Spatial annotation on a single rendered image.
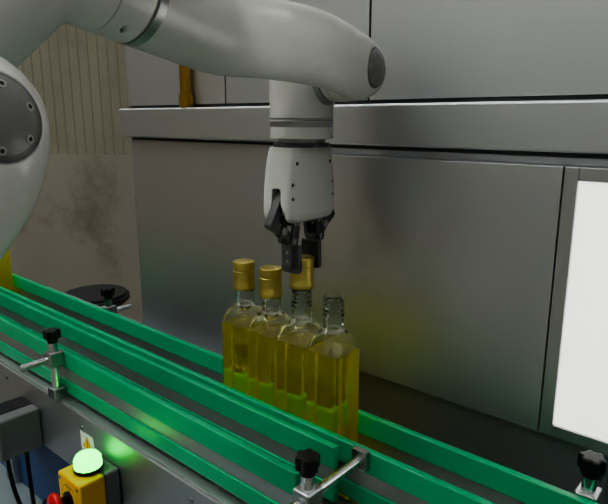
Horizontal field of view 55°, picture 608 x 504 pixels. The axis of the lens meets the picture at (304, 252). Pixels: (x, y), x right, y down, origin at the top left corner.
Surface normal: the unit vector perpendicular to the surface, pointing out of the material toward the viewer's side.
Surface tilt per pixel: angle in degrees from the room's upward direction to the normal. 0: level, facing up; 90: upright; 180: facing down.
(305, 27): 75
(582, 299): 90
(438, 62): 90
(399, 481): 90
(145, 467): 90
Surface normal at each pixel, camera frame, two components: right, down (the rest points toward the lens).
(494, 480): -0.66, 0.17
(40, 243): -0.18, 0.22
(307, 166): 0.69, 0.17
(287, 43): 0.13, 0.10
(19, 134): 0.90, 0.07
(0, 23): 0.37, 0.83
